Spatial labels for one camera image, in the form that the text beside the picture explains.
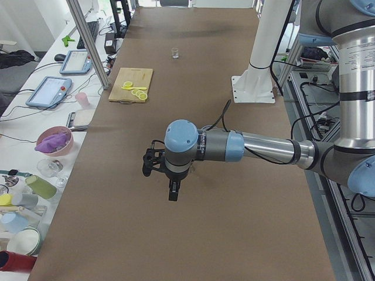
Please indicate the aluminium frame post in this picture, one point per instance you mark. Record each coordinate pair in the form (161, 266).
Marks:
(86, 36)

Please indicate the purple cloth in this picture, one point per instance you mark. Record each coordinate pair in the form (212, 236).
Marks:
(52, 143)

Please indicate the blue teach pendant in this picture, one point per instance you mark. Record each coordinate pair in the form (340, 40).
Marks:
(77, 62)
(50, 92)

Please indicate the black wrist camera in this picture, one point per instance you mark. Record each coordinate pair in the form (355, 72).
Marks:
(153, 159)

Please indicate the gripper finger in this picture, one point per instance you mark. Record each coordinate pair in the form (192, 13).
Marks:
(173, 190)

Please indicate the white bowl green rim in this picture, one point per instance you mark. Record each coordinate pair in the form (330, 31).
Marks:
(26, 242)

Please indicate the clear wine glass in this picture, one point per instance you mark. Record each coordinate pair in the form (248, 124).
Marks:
(51, 168)

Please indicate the small clear glass cup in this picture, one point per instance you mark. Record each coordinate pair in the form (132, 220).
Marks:
(175, 53)

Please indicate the far blue teach pendant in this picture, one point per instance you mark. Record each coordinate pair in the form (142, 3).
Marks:
(77, 62)

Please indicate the black power adapter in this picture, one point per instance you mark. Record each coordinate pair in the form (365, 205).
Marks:
(110, 44)

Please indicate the near blue teach pendant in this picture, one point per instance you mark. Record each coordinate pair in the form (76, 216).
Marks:
(50, 92)

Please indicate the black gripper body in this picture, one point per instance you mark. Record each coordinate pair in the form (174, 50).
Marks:
(174, 177)

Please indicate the pink plastic cup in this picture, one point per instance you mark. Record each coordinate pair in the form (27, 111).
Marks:
(82, 99)

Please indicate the wooden cutting board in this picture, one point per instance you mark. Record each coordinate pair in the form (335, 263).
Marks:
(130, 77)

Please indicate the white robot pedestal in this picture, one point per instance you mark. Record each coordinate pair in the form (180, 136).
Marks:
(255, 85)

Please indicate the yellow cup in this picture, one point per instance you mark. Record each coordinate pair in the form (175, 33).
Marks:
(6, 200)

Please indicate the red cylinder container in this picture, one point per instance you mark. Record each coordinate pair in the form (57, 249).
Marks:
(15, 262)

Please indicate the pink bowl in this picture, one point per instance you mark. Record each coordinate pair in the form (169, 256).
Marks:
(58, 129)

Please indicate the black computer mouse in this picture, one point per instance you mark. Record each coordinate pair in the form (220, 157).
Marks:
(59, 57)

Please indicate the light blue cup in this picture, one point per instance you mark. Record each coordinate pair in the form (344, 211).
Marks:
(14, 222)

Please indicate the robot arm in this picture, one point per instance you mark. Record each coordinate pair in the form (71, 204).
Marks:
(349, 160)

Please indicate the green plastic cup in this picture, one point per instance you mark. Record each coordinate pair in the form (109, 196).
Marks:
(41, 187)

